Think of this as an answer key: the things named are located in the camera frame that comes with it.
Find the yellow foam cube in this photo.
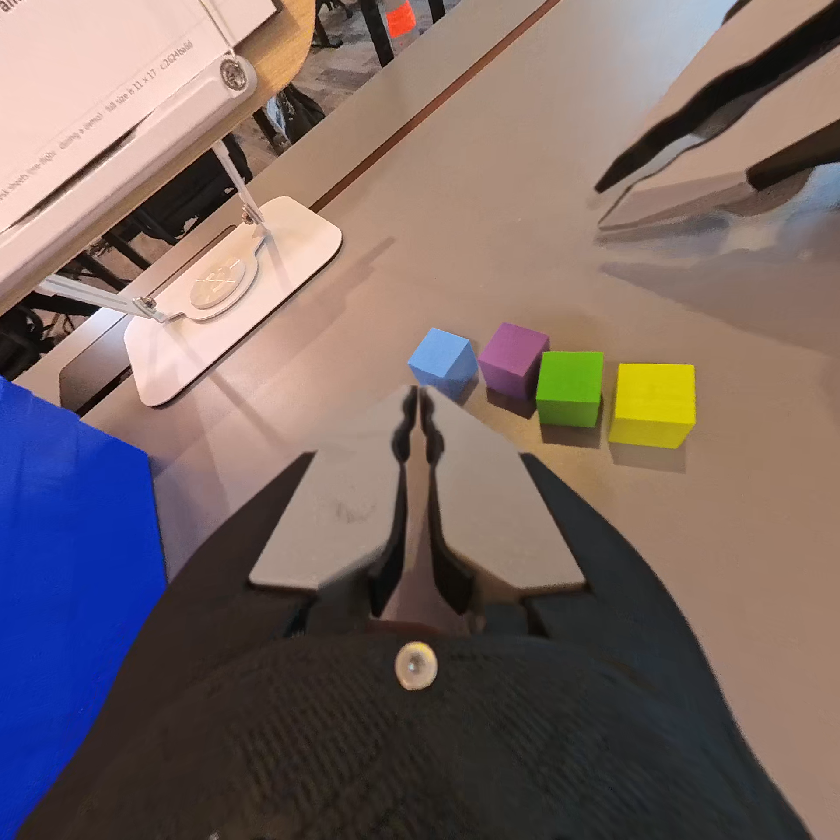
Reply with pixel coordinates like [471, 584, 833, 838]
[608, 363, 697, 450]

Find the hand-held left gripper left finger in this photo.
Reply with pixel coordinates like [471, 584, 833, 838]
[248, 385, 419, 618]

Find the blue foam cube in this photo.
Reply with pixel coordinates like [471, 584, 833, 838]
[407, 328, 479, 403]

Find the blue plastic bin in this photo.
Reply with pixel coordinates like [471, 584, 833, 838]
[0, 377, 168, 840]

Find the green foam cube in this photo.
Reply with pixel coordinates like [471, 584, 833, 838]
[536, 351, 605, 429]

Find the purple foam cube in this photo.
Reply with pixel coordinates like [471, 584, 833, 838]
[478, 322, 551, 400]

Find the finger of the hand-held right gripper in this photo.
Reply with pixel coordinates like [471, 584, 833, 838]
[597, 51, 840, 231]
[594, 0, 840, 193]

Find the dark bulky object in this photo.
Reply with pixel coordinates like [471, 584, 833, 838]
[125, 134, 255, 242]

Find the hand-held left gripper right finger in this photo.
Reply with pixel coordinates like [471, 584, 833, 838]
[420, 385, 587, 616]

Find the white instruction sheet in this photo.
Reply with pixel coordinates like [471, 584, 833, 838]
[0, 0, 280, 231]

